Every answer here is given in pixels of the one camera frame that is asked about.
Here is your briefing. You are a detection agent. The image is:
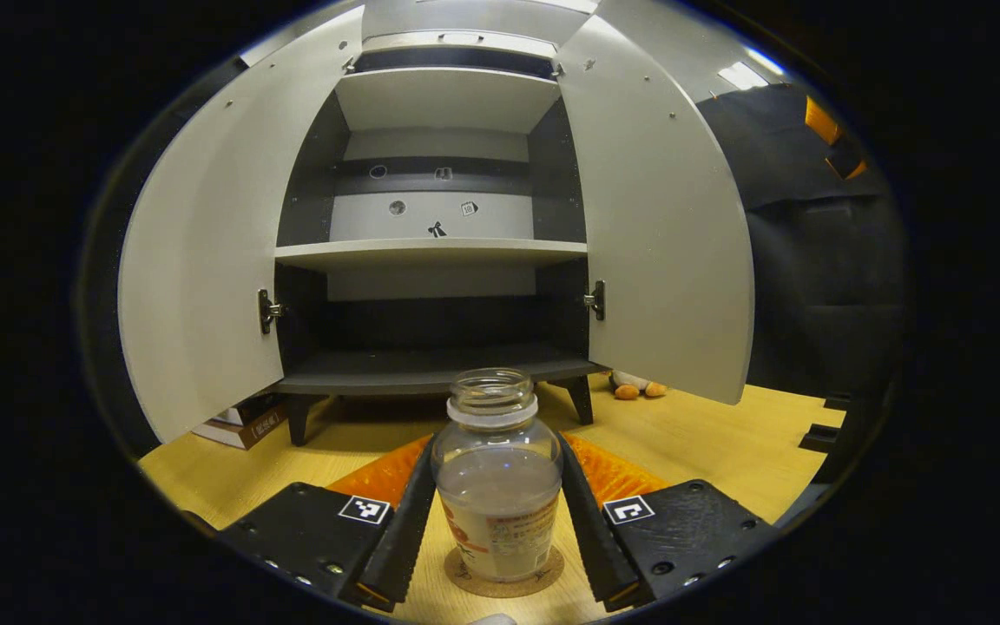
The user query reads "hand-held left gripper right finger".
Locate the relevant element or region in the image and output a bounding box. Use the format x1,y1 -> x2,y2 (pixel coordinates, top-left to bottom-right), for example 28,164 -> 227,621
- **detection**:
556,431 -> 783,614

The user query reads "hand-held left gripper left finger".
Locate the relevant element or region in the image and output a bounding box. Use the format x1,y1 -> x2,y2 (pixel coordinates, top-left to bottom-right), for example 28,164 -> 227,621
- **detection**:
218,434 -> 438,614

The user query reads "round cork coaster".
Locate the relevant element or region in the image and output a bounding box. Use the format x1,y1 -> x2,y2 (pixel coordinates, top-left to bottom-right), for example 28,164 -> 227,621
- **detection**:
444,545 -> 565,598

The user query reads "clear plastic bottle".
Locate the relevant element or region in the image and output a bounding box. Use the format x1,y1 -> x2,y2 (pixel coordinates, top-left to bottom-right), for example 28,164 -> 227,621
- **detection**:
431,367 -> 564,582

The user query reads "grey cabinet door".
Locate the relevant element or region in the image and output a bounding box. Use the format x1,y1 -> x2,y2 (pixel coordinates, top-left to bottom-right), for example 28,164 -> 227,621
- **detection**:
118,7 -> 365,444
555,13 -> 756,406

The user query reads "grey white cabinet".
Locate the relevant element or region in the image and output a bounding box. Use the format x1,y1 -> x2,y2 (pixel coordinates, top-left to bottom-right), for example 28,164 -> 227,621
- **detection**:
118,0 -> 757,448

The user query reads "white cabinet shelf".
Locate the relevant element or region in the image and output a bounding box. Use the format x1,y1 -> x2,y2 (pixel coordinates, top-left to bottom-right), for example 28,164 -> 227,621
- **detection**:
335,68 -> 562,133
274,239 -> 589,272

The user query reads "grey cabinet drawer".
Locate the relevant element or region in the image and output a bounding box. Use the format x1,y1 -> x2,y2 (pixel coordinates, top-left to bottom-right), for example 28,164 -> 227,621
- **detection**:
361,30 -> 566,57

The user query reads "small ceiling light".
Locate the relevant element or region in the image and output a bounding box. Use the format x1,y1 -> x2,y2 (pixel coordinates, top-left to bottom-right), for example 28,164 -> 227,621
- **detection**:
717,48 -> 786,90

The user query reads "black backdrop cloth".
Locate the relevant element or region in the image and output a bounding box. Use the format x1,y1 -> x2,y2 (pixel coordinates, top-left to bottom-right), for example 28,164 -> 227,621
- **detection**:
695,82 -> 909,487

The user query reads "plush penguin toy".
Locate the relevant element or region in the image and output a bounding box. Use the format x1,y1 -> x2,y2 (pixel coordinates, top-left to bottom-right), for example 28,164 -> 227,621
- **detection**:
609,371 -> 668,400

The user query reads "brown book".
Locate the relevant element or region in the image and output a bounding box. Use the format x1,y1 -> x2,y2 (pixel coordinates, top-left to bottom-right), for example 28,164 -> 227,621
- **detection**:
192,408 -> 288,451

